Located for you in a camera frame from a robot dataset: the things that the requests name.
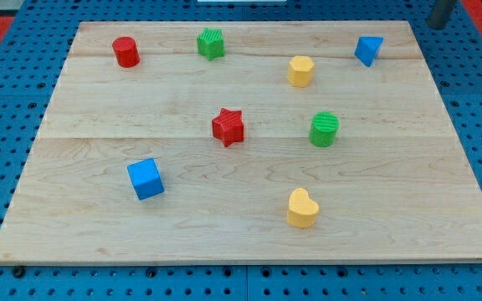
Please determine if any wooden board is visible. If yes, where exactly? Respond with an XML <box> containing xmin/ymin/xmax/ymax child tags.
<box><xmin>0</xmin><ymin>21</ymin><xmax>482</xmax><ymax>266</ymax></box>

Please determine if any yellow hexagon block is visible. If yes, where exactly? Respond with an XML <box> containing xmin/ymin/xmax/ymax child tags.
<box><xmin>287</xmin><ymin>55</ymin><xmax>315</xmax><ymax>88</ymax></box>

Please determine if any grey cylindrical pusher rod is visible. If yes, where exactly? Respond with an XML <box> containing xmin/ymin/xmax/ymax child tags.
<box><xmin>427</xmin><ymin>0</ymin><xmax>457</xmax><ymax>30</ymax></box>

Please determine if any blue triangle block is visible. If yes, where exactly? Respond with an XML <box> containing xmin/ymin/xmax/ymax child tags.
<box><xmin>354</xmin><ymin>36</ymin><xmax>384</xmax><ymax>67</ymax></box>

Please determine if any red cylinder block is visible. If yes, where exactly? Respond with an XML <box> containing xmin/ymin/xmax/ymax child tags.
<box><xmin>112</xmin><ymin>37</ymin><xmax>140</xmax><ymax>68</ymax></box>

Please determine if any yellow heart block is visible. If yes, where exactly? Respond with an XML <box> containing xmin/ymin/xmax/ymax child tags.
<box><xmin>286</xmin><ymin>188</ymin><xmax>320</xmax><ymax>228</ymax></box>

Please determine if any blue cube block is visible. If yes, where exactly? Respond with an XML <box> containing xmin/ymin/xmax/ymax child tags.
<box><xmin>127</xmin><ymin>158</ymin><xmax>165</xmax><ymax>201</ymax></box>

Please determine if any green cylinder block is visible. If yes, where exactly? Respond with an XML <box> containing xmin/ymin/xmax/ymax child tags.
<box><xmin>309</xmin><ymin>111</ymin><xmax>340</xmax><ymax>147</ymax></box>

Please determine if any green star block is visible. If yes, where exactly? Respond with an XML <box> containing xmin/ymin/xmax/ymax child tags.
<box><xmin>197</xmin><ymin>28</ymin><xmax>225</xmax><ymax>61</ymax></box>

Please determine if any red star block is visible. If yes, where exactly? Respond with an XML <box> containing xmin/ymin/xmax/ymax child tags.
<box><xmin>212</xmin><ymin>108</ymin><xmax>244</xmax><ymax>147</ymax></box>

